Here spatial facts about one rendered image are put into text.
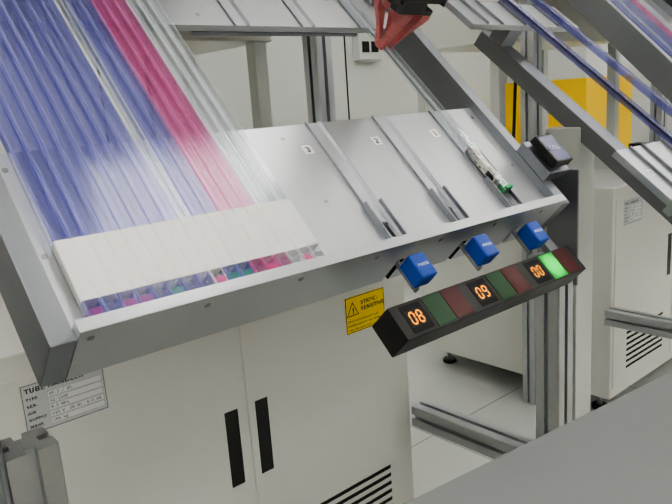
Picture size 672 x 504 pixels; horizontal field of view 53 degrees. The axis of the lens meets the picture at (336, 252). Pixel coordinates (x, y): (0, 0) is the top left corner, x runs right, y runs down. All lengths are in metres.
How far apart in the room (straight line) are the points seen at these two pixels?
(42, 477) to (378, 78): 3.05
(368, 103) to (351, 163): 2.62
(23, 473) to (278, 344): 0.55
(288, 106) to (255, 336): 2.16
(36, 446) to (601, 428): 0.45
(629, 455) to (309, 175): 0.42
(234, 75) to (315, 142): 2.15
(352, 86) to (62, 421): 2.65
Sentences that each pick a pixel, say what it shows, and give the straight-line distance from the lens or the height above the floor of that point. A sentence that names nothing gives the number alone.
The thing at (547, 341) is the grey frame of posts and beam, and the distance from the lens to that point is 1.07.
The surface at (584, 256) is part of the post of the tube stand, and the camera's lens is 1.26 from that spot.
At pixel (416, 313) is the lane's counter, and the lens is 0.71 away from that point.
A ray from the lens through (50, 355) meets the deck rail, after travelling 0.54.
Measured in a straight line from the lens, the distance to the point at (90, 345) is 0.55.
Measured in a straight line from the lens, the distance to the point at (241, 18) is 0.95.
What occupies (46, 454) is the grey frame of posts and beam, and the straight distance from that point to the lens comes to 0.58.
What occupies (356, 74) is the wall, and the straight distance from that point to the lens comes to 3.36.
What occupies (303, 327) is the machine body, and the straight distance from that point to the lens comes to 1.07.
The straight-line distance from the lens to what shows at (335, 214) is 0.73.
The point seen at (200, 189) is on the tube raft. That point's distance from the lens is 0.66.
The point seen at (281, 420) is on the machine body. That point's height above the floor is 0.40.
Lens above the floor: 0.88
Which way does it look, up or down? 13 degrees down
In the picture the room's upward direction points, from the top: 4 degrees counter-clockwise
